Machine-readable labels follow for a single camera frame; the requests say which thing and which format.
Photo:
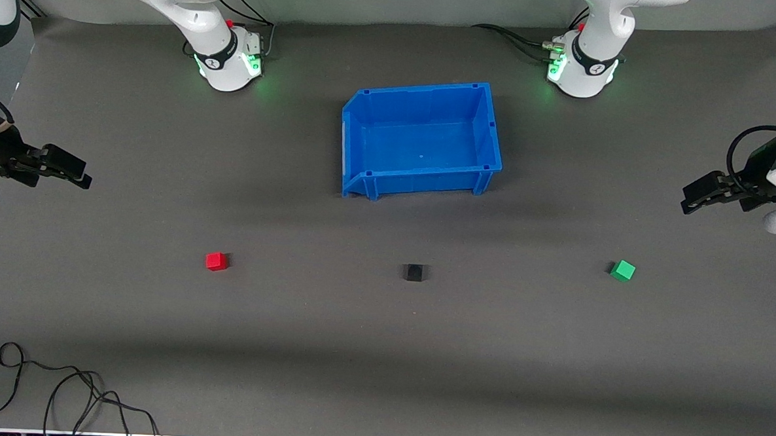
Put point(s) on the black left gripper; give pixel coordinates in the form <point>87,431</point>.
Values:
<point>754,171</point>

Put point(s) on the small green cube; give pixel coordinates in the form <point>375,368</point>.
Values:
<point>622,271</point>

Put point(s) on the small red cube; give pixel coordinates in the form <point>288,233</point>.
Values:
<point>216,261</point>

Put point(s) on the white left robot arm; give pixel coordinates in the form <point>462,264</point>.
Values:
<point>595,37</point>

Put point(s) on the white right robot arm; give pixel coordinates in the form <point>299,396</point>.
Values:
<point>194,13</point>

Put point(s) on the small black cube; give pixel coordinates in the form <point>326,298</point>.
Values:
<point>414,273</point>

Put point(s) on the blue plastic storage bin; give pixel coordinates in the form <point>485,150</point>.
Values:
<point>424,147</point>

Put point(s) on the dark grey table mat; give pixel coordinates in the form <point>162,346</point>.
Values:
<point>382,349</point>

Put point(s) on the aluminium frame rail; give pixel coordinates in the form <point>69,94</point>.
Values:
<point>34,7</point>

